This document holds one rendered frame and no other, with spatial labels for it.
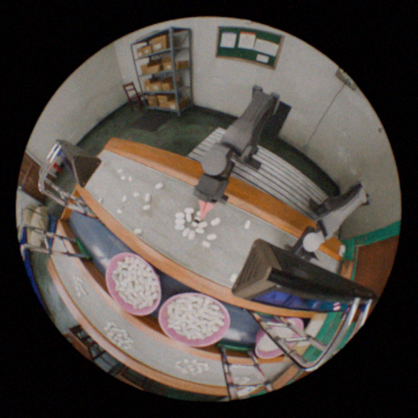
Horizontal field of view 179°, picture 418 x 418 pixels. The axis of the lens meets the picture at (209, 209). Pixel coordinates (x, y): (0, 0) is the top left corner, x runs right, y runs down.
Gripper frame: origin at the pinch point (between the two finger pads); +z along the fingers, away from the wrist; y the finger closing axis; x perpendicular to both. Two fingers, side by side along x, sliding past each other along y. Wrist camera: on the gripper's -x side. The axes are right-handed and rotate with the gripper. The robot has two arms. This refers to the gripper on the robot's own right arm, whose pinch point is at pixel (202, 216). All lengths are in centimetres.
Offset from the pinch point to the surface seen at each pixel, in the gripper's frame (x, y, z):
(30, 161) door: -83, -436, 56
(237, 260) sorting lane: 0.9, 18.3, 10.5
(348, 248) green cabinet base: 15, 89, -15
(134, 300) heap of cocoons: -22.6, -9.7, 39.0
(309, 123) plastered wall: 142, 71, -142
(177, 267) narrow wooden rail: -8.7, 0.1, 18.0
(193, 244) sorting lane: -0.2, 1.0, 11.8
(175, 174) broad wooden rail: 13.3, -20.8, -6.0
